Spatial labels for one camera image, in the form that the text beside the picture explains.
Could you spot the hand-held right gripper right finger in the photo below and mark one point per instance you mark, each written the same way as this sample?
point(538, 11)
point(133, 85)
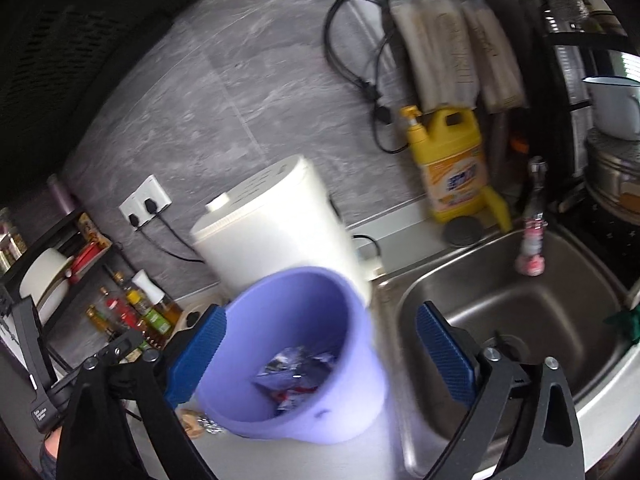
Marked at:
point(447, 360)

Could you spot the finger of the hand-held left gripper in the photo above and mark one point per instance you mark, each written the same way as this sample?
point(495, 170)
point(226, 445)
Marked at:
point(117, 344)
point(30, 345)

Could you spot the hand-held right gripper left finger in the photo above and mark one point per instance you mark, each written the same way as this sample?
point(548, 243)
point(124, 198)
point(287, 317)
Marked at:
point(197, 350)

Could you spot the brown paper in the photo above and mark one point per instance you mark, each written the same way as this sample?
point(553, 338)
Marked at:
point(190, 422)

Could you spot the foil ball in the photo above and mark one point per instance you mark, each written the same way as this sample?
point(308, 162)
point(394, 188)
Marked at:
point(212, 425)

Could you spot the silver blue wrapper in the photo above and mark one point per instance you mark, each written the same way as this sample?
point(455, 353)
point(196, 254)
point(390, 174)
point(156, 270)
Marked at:
point(300, 365)

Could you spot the red wrapper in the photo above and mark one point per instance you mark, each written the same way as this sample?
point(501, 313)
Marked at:
point(290, 397)

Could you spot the purple plastic bucket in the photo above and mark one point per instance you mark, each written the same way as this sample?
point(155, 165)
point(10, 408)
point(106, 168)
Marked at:
point(350, 400)

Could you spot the person's left forearm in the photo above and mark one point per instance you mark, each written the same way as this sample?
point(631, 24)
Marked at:
point(50, 455)

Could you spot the orange cap sauce bottle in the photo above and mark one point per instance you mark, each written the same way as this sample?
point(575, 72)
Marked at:
point(100, 320)

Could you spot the yellow cap green label bottle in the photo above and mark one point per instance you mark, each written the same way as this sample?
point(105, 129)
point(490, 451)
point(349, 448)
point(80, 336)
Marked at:
point(155, 320)

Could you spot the gold cap clear bottle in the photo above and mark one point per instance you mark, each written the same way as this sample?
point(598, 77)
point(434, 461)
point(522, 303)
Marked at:
point(122, 285)

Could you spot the white top oil sprayer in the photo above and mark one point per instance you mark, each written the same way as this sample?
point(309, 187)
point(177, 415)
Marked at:
point(150, 287)

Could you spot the steel sink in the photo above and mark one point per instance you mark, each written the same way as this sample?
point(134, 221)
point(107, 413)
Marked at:
point(500, 310)

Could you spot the black metal rack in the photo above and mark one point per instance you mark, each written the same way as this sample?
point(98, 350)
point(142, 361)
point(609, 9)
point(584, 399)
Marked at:
point(30, 260)

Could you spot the yellow snack packet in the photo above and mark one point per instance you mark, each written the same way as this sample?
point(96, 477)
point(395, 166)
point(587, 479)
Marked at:
point(92, 227)

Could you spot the black sink plug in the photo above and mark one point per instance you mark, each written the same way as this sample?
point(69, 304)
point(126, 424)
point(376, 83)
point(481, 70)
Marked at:
point(464, 231)

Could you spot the white soy milk maker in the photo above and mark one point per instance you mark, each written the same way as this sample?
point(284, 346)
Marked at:
point(270, 220)

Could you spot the pink bottle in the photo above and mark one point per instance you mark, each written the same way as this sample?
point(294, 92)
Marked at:
point(62, 195)

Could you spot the green cloth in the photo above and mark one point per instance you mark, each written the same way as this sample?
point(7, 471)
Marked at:
point(625, 325)

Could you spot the yellow detergent bottle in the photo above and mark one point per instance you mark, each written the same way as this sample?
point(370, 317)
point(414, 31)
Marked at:
point(455, 170)

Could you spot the steel faucet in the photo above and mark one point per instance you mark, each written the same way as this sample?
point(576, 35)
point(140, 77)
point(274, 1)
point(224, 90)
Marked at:
point(535, 185)

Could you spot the steel steamer pot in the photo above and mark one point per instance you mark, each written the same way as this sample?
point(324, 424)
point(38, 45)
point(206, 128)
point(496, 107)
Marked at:
point(615, 175)

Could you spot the black range hood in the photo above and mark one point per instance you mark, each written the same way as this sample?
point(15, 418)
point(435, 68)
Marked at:
point(75, 60)

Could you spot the white enamel mug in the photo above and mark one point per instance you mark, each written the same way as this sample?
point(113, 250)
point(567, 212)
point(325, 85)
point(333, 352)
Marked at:
point(617, 110)

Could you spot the beige cloth bag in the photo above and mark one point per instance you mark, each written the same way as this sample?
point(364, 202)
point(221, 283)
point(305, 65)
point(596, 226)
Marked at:
point(500, 60)
point(440, 55)

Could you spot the black dish rack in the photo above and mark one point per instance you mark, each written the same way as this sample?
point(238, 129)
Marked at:
point(565, 60)

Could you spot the white wall socket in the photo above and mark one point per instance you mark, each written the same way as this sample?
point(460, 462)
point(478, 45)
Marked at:
point(127, 210)
point(157, 190)

